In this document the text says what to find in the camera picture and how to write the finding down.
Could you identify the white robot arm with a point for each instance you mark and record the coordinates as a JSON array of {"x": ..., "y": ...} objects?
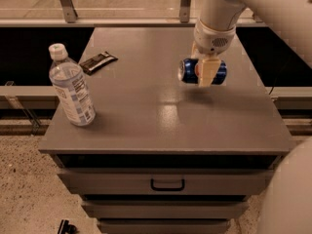
[{"x": 287, "y": 205}]

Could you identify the black drawer handle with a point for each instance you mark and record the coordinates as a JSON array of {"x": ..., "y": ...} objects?
[{"x": 167, "y": 185}]

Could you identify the grey drawer cabinet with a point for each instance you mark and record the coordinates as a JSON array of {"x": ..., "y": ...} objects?
[{"x": 224, "y": 141}]

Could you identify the blue pepsi can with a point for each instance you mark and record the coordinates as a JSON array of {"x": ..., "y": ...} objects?
[{"x": 186, "y": 72}]

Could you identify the dark snack bar wrapper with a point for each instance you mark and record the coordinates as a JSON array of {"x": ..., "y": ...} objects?
[{"x": 92, "y": 65}]

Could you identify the black object on floor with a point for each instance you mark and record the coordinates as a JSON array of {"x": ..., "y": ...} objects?
[{"x": 66, "y": 228}]

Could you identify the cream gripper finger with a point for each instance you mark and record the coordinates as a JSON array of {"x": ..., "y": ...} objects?
[
  {"x": 196, "y": 52},
  {"x": 208, "y": 68}
]

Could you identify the left metal railing bracket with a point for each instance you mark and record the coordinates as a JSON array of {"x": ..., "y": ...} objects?
[{"x": 69, "y": 12}]

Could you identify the middle metal railing bracket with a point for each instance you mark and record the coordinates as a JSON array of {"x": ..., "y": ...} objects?
[{"x": 184, "y": 11}]

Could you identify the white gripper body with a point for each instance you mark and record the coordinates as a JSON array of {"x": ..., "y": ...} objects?
[{"x": 212, "y": 40}]

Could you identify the clear plastic water bottle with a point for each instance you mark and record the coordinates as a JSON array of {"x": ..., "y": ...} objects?
[{"x": 69, "y": 81}]

